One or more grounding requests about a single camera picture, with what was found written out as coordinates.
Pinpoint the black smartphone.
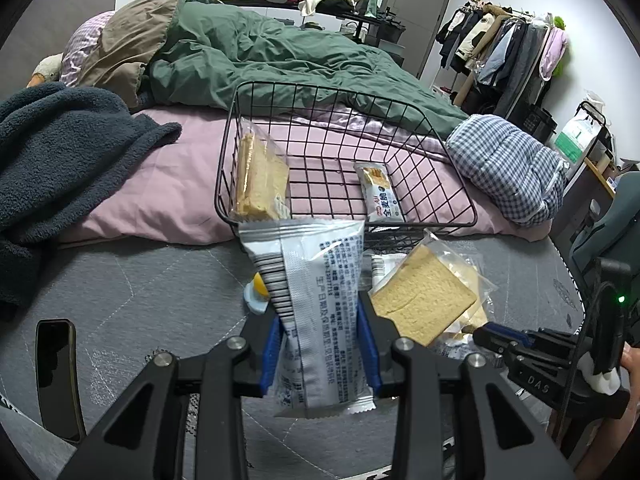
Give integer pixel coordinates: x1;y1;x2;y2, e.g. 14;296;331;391
36;319;87;443

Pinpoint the black metal cart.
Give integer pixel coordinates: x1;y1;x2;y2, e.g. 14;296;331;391
575;101;613;161

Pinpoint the person's right forearm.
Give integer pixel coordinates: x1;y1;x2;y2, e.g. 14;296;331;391
550;400;640;473

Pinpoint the grey door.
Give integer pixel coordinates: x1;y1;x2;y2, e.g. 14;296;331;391
377;0;458;81

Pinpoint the pink bedsheet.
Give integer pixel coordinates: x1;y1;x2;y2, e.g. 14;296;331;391
57;107;553;246

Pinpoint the person's right hand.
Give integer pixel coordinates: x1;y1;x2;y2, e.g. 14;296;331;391
621;344;640;378

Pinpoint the white barcode snack packet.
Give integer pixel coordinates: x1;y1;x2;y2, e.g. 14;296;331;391
237;219;376;418

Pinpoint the dark blue fleece blanket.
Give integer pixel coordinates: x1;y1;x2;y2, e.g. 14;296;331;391
0;82;183;321

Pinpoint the bread slice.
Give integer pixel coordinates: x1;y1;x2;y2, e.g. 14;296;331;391
231;117;292;221
367;230;498;358

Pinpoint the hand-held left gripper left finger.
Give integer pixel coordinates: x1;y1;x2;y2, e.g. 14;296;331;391
57;316;283;480

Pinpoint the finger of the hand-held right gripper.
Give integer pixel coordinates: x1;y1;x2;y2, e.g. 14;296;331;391
472;323;536;357

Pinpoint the white and green plastic bag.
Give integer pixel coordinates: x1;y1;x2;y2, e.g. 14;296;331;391
555;110;601;166

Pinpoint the small white snack packet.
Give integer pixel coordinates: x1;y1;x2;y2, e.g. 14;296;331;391
354;161;406;224

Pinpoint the black overbed table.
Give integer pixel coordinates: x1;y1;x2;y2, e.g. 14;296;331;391
215;0;406;46

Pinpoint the black plastic crate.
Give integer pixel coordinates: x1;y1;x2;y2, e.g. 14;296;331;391
522;105;558;143

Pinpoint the pink plaid pillow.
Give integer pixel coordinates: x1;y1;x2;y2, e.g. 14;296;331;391
61;10;117;88

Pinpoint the yellow pudding cup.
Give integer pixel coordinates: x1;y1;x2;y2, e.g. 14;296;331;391
243;272;273;316

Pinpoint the grey headboard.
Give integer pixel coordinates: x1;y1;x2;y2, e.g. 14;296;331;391
0;0;118;103

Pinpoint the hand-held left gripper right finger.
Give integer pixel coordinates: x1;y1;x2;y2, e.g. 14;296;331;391
356;292;576;480

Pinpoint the green duvet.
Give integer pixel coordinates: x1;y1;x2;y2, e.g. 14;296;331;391
147;0;468;138

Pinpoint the wooden desk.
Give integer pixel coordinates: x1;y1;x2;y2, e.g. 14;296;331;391
582;157;618;198

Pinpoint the black wire basket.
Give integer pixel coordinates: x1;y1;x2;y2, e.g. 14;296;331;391
215;81;478;241

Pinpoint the row of hanging clothes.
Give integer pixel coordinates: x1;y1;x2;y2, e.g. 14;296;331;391
435;0;571;121

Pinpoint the grey-green chair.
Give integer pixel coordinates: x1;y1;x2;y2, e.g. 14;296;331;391
570;172;640;306

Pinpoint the white goose plush toy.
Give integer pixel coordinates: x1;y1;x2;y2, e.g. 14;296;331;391
26;53;65;88

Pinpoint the blue checked pillow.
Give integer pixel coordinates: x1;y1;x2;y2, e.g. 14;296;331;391
445;114;571;228

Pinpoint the olive brown blanket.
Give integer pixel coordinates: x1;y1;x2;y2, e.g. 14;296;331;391
77;0;188;111

